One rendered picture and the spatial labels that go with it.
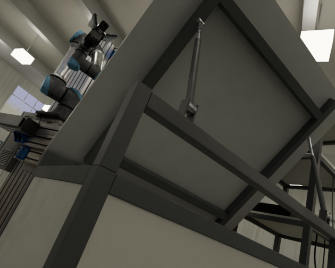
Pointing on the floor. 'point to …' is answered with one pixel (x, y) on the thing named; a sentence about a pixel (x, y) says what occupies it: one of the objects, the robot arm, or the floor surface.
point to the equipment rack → (293, 227)
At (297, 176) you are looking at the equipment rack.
